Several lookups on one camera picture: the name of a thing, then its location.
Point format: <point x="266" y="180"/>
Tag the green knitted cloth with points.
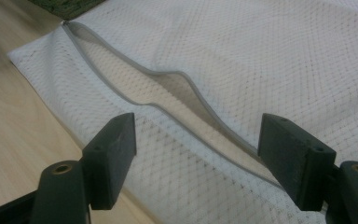
<point x="68" y="7"/>

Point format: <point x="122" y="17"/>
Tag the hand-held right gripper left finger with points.
<point x="110" y="168"/>

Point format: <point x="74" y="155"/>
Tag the white mesh laundry bag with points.
<point x="261" y="62"/>

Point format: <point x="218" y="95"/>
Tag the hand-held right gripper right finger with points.
<point x="295" y="161"/>

